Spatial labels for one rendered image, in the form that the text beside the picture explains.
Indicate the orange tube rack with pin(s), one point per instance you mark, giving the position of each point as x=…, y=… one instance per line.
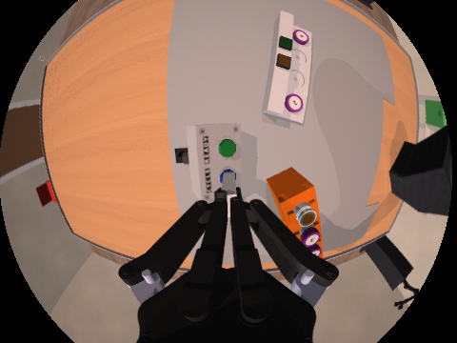
x=291, y=188

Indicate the white tube neck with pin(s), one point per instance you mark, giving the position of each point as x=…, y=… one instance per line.
x=306, y=216

